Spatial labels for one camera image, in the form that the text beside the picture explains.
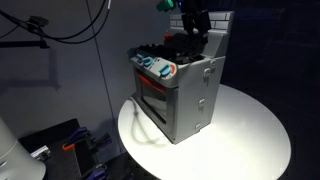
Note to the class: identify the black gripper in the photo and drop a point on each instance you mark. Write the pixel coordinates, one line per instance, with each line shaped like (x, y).
(196, 18)

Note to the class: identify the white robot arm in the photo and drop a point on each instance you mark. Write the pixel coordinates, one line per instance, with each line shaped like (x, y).
(13, 156)

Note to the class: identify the red stove knob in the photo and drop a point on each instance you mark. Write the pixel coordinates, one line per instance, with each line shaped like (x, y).
(167, 37)

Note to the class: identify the blue stove knob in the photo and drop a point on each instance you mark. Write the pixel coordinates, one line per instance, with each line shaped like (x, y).
(146, 61)
(164, 70)
(138, 58)

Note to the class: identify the grey toy stove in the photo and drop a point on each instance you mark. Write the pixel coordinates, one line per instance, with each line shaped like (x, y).
(193, 100)

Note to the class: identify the black stovetop burner grate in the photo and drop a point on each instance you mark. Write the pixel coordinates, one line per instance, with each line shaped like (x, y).
(173, 53)

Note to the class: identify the grey oven door with window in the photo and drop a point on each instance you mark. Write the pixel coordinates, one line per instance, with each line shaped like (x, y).
(170, 110)

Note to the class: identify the black spring clamp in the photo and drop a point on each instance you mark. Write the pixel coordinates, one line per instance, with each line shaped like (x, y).
(101, 139)

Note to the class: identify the purple clamp with orange tip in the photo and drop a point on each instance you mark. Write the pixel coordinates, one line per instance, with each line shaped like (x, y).
(76, 135)

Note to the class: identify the purple spring clamp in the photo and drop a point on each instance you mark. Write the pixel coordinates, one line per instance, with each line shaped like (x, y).
(96, 172)

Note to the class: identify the black mounting board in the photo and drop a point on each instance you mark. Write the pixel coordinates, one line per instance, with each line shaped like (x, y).
(56, 166)

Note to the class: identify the teal gripper mount piece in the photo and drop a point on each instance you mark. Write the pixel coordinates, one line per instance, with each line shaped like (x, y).
(165, 4)

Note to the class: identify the black camera on stand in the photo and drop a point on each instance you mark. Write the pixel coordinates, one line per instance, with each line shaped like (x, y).
(23, 44)

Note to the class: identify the silver metal bracket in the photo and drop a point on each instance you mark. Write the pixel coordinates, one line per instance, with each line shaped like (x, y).
(40, 152)

